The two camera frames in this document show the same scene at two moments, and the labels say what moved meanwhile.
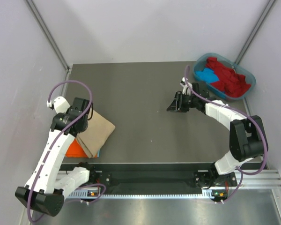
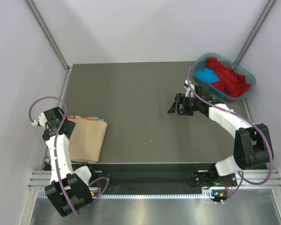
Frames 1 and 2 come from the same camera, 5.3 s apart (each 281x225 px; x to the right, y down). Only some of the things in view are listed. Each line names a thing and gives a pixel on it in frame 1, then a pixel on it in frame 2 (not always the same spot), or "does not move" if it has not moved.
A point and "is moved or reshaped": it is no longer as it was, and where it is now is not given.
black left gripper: x=67 y=111 to x=71 y=126
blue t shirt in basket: x=207 y=75 does not move
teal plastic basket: x=227 y=79 does not move
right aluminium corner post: x=261 y=20 does not move
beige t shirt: x=94 y=136 is moved or reshaped
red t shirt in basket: x=233 y=84 does not move
